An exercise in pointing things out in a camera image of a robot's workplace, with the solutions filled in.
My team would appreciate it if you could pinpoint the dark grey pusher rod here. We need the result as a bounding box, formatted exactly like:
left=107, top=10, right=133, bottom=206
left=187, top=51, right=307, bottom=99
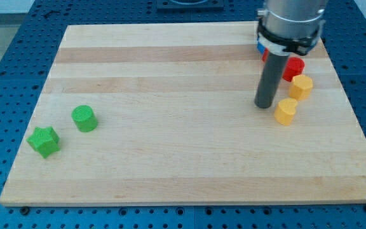
left=254, top=52, right=289, bottom=109

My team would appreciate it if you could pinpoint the yellow heart block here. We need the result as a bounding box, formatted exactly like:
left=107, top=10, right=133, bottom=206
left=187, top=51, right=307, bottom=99
left=274, top=98, right=298, bottom=126

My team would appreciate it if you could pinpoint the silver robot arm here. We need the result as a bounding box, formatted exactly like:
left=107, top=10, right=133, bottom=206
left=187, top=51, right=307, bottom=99
left=254, top=0, right=328, bottom=108

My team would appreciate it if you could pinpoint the yellow hexagon block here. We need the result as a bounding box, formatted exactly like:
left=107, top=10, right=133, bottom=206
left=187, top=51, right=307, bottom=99
left=288, top=74, right=313, bottom=101

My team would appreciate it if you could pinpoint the red block behind rod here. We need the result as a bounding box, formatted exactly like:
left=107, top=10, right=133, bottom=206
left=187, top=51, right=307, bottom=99
left=261, top=48, right=269, bottom=62

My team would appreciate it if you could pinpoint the red cylinder block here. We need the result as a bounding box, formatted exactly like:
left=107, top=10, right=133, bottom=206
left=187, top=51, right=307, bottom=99
left=282, top=57, right=305, bottom=82

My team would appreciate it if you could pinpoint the blue block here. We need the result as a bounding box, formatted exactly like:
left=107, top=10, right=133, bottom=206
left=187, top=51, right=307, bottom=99
left=257, top=43, right=266, bottom=55

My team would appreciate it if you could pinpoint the wooden board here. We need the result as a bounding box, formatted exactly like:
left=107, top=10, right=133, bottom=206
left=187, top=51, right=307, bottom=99
left=0, top=22, right=366, bottom=207

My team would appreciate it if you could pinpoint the green cylinder block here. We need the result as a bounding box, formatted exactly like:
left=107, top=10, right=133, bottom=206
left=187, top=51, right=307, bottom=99
left=71, top=105, right=98, bottom=132

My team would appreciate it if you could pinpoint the green star block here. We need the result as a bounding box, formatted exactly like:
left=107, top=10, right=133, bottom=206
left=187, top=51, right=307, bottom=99
left=26, top=127, right=60, bottom=158

